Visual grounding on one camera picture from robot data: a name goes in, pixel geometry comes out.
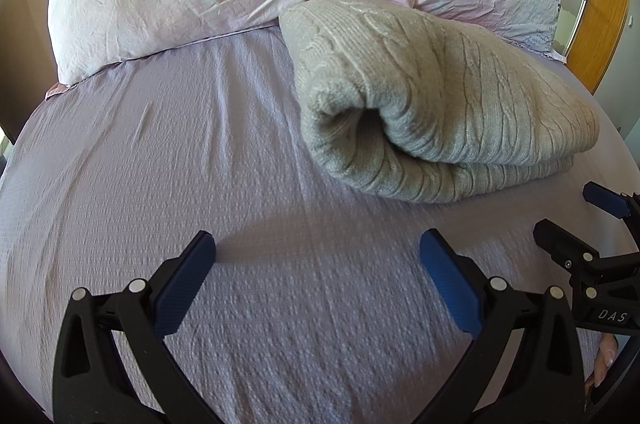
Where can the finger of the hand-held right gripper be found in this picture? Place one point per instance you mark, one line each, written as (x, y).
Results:
(570, 251)
(606, 199)

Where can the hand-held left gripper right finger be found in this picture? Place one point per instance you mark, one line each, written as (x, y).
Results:
(449, 276)

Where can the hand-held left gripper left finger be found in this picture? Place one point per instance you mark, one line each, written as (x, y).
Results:
(186, 274)

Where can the grey knit blanket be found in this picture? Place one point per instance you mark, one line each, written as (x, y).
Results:
(425, 94)

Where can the person's right hand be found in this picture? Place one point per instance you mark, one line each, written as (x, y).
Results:
(605, 356)

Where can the lilac bed sheet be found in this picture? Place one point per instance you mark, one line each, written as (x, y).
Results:
(250, 184)

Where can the wooden glass-panel frame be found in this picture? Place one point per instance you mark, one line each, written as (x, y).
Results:
(602, 4)

